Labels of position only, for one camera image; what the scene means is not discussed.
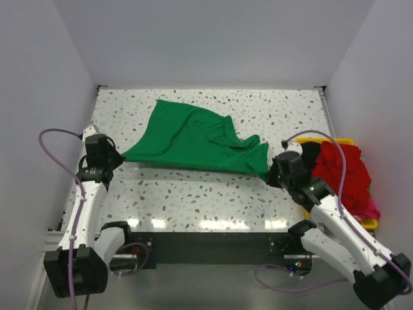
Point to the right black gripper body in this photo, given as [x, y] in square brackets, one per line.
[274, 177]

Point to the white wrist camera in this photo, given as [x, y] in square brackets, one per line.
[89, 131]
[291, 147]

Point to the red t shirt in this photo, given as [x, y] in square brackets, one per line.
[332, 162]

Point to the green t shirt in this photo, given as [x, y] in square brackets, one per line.
[185, 136]

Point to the yellow plastic bin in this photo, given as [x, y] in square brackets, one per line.
[369, 224]

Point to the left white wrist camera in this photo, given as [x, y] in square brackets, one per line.
[89, 131]

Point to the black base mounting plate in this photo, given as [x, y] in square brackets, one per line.
[214, 248]

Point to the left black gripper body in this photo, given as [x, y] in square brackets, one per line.
[113, 158]

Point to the aluminium frame rail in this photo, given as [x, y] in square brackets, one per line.
[40, 242]

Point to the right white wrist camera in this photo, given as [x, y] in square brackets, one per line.
[291, 147]

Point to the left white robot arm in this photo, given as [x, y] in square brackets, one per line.
[80, 263]

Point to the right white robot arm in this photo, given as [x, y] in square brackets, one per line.
[377, 274]

